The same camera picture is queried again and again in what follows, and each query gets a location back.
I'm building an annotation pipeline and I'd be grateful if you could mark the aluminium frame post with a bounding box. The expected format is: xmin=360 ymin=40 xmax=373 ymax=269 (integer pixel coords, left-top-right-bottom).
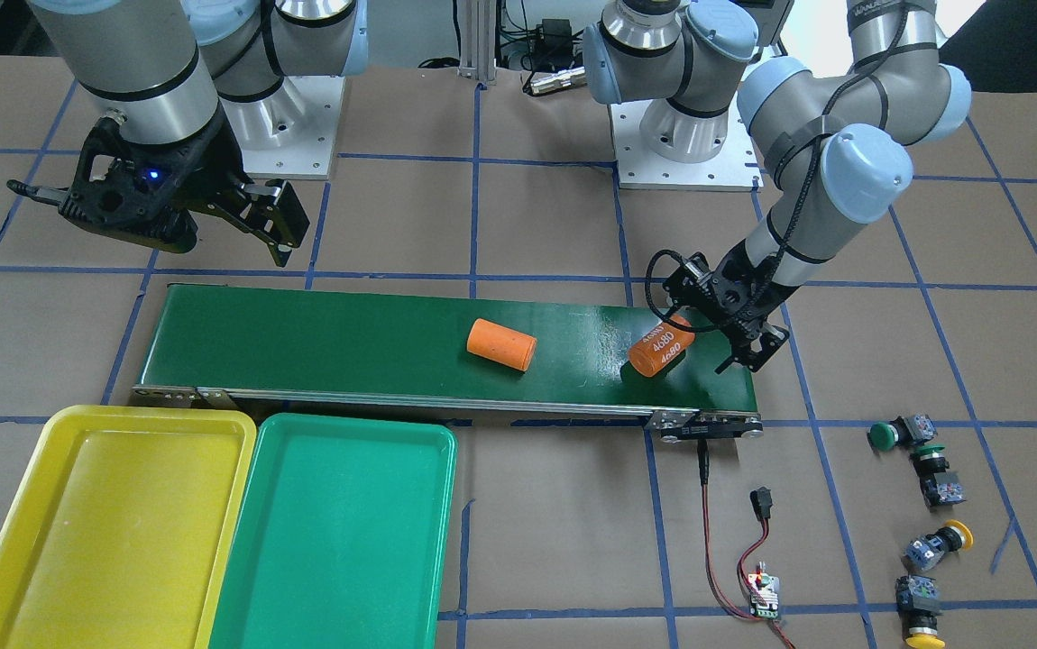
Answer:
xmin=455 ymin=0 xmax=499 ymax=87

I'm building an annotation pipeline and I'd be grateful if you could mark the green conveyor belt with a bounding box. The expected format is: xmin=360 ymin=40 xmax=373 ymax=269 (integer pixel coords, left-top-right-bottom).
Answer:
xmin=133 ymin=284 xmax=763 ymax=440

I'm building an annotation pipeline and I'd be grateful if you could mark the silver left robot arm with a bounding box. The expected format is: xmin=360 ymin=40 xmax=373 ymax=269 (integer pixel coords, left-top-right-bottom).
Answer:
xmin=582 ymin=1 xmax=972 ymax=372

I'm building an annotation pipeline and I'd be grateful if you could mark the yellow plastic tray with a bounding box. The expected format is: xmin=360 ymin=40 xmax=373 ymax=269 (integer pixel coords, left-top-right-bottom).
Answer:
xmin=0 ymin=406 xmax=256 ymax=648

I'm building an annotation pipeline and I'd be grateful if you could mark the green plastic tray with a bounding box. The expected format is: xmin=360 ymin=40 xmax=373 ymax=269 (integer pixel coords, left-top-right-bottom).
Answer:
xmin=209 ymin=412 xmax=458 ymax=648

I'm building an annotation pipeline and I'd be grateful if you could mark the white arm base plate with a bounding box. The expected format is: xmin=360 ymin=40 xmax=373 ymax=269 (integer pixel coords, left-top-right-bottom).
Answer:
xmin=223 ymin=77 xmax=346 ymax=180
xmin=609 ymin=98 xmax=763 ymax=192

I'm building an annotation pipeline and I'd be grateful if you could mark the red black power cable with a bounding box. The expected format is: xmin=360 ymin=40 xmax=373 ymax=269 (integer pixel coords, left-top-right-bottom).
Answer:
xmin=694 ymin=439 xmax=794 ymax=649

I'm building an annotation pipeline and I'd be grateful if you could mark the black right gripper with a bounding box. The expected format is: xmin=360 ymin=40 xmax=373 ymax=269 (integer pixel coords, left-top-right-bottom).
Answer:
xmin=7 ymin=114 xmax=309 ymax=269

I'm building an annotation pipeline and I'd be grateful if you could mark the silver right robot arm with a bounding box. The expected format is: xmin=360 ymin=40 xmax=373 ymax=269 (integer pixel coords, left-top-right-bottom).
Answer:
xmin=7 ymin=1 xmax=370 ymax=267

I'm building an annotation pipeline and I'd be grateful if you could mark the yellow push button switch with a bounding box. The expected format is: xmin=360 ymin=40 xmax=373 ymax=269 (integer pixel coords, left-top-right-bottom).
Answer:
xmin=903 ymin=520 xmax=975 ymax=572

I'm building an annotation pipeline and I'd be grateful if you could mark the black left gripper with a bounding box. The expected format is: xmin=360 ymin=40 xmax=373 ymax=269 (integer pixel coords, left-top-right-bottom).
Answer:
xmin=663 ymin=242 xmax=796 ymax=374

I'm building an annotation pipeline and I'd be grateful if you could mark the small motor controller board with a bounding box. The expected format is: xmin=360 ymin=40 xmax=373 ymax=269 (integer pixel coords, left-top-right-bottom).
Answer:
xmin=745 ymin=566 xmax=783 ymax=623

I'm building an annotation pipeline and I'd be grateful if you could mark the green push button switch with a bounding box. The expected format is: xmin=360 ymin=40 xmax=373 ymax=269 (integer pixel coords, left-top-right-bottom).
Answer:
xmin=867 ymin=412 xmax=938 ymax=452

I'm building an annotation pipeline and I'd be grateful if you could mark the yellow mushroom push button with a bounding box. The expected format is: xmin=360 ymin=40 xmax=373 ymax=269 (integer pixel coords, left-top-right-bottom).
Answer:
xmin=896 ymin=574 xmax=946 ymax=648

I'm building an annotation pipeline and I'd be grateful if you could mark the plain orange cylinder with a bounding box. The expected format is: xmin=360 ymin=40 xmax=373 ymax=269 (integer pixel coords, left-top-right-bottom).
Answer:
xmin=466 ymin=319 xmax=537 ymax=372

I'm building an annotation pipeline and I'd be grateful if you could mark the black power adapter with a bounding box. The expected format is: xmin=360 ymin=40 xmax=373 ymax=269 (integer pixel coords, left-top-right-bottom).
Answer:
xmin=532 ymin=18 xmax=574 ymax=58

